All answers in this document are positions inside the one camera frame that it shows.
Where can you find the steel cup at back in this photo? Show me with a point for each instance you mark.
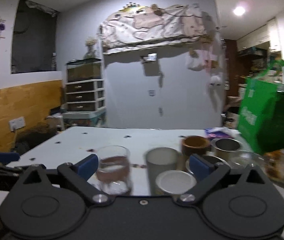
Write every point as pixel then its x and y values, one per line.
pixel 225 148

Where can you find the white patterned paper cup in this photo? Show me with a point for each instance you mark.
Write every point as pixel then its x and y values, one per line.
pixel 174 182

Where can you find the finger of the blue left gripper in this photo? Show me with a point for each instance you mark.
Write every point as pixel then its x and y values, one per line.
pixel 8 157

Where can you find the glass terrarium tank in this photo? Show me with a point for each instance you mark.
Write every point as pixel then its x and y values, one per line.
pixel 85 69

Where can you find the green reusable shopping bag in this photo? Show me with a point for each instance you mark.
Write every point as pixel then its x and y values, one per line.
pixel 261 115

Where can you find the white plastic drawer unit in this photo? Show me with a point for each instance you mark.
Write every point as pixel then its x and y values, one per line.
pixel 85 96

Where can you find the grey metal tumbler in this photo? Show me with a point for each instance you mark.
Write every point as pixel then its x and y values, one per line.
pixel 159 160

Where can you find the dried flower vase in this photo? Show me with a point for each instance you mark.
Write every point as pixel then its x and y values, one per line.
pixel 90 45

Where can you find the cartoon print hanging fabric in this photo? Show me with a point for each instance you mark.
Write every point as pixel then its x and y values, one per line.
pixel 151 27

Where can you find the white wall socket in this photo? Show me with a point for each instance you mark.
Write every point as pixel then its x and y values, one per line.
pixel 17 123

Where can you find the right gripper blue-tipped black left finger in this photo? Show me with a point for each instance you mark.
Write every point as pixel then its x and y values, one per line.
pixel 74 177

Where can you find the white plush wall ornament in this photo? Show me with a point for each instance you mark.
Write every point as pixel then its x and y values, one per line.
pixel 215 81

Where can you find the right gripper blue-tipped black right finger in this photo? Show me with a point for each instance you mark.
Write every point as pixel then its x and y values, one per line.
pixel 208 176

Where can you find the clear glass mug cork band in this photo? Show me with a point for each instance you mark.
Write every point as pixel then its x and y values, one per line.
pixel 114 170

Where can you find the ribbed clear stemmed glass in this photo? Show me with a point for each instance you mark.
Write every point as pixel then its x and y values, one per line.
pixel 245 158

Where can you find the brown cork cup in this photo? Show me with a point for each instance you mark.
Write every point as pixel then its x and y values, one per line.
pixel 194 145

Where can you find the metal cup with brown sleeve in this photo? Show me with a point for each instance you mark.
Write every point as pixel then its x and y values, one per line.
pixel 203 165

